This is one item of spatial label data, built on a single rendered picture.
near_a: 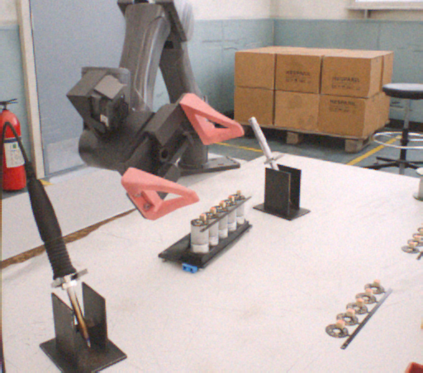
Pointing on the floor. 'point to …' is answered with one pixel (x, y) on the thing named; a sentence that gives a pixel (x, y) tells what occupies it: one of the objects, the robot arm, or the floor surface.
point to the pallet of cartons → (313, 92)
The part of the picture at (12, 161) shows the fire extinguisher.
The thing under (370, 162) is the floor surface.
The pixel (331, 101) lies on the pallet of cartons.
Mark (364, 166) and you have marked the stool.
